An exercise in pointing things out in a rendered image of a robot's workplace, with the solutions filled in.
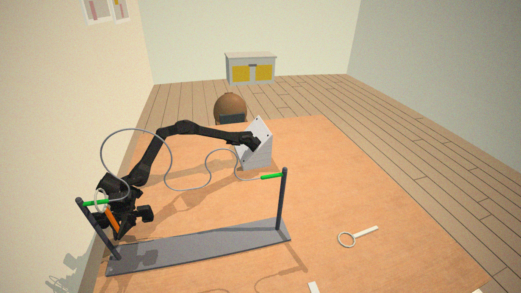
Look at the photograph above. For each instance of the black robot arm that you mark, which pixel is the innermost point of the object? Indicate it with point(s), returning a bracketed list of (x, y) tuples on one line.
[(140, 173)]

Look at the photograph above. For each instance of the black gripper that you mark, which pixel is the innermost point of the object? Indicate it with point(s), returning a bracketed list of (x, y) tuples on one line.
[(127, 218)]

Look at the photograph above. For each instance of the white flat bar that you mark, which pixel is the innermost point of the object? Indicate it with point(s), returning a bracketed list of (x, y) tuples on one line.
[(313, 287)]

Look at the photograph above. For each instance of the grey ring with orange handle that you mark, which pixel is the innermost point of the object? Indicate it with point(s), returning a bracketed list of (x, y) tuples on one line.
[(106, 210)]

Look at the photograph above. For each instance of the cream loop with flat handle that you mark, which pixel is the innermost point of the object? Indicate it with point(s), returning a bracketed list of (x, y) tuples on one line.
[(357, 235)]

